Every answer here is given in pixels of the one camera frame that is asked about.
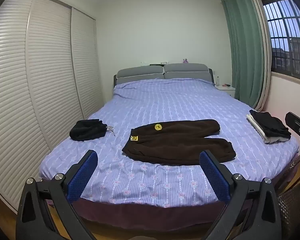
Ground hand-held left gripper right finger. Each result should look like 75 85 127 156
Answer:
199 150 283 240

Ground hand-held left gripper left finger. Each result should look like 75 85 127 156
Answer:
16 149 98 240

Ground brown fleece pants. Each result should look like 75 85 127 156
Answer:
122 120 237 166

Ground white folded garment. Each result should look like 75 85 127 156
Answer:
247 114 290 144

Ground brown wicker chair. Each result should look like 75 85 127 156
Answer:
276 152 300 240

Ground white nightstand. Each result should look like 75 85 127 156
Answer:
214 84 236 98

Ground purple patterned bed sheet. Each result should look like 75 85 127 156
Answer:
38 78 300 208

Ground barred window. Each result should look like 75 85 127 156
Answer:
261 0 300 77

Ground green curtain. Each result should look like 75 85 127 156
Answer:
220 0 265 108

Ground grey headboard cushion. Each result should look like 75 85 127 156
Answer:
164 63 210 82
116 66 165 85

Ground white louvered wardrobe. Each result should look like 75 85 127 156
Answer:
0 0 104 213

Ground black folded garment with drawstring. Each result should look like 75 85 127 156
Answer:
69 119 115 142

